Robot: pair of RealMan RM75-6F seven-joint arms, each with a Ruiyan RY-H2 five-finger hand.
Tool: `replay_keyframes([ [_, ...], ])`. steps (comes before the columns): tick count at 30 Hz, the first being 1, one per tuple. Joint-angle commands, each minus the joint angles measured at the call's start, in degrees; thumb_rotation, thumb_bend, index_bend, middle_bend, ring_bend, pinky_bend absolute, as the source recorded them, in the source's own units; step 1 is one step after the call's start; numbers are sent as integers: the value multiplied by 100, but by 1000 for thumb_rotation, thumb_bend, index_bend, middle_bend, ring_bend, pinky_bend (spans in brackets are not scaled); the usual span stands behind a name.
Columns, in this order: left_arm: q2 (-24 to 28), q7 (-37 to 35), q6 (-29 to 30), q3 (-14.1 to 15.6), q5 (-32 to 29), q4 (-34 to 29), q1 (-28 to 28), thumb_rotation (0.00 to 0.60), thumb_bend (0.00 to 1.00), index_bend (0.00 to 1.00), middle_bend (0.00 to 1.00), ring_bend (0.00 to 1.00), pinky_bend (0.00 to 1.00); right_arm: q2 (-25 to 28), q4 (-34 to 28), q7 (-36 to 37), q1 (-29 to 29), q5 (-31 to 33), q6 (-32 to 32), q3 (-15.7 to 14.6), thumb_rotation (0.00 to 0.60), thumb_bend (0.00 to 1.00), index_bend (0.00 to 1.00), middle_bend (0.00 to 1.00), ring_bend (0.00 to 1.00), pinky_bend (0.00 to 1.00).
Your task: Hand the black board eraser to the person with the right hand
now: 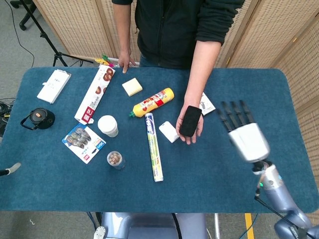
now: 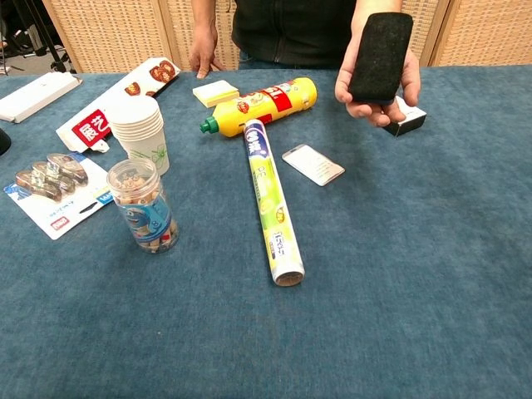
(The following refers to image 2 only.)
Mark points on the person's right hand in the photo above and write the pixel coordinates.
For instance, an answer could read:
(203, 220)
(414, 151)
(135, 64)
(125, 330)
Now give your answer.
(203, 50)

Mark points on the person's left hand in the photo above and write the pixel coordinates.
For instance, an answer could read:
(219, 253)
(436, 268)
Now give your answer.
(374, 114)

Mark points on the black felt blue eraser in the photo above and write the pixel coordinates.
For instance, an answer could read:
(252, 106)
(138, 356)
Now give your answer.
(380, 58)

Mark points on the person's right forearm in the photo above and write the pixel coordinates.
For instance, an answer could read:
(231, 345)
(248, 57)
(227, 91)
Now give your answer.
(203, 14)

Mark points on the woven rattan screen panel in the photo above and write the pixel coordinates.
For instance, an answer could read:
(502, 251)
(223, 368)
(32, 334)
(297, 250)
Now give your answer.
(426, 29)
(104, 33)
(178, 25)
(486, 33)

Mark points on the small white black box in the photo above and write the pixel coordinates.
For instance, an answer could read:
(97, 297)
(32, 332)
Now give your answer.
(411, 118)

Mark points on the pale yellow sticky note pad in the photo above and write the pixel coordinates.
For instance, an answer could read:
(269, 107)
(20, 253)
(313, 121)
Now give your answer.
(214, 92)

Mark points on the yellow bottle green cap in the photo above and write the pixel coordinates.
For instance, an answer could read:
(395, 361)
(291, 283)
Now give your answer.
(266, 104)

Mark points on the red white flat snack box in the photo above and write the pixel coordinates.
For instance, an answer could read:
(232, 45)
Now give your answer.
(124, 89)

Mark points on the person's torso black shirt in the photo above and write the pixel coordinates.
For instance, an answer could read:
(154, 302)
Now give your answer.
(291, 29)

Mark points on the stack of white paper cups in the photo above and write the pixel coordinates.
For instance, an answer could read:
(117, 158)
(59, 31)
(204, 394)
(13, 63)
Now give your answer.
(141, 133)

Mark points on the green white cling film roll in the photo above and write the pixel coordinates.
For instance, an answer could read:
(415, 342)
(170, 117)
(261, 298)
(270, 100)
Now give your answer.
(270, 199)

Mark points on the black tripod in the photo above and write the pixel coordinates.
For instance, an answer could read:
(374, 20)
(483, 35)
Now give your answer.
(61, 65)

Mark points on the clear jar of pencils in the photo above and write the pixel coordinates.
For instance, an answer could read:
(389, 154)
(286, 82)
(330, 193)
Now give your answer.
(143, 208)

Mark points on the white flat cardboard box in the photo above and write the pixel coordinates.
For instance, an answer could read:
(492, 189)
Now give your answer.
(37, 95)

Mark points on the correction tape blister pack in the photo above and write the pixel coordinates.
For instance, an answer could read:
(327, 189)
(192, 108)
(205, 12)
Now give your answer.
(54, 195)

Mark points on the black rounded object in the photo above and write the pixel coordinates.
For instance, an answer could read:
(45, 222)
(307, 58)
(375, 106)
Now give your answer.
(3, 143)

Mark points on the blue table cloth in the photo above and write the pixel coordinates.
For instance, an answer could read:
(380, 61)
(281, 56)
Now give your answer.
(208, 332)

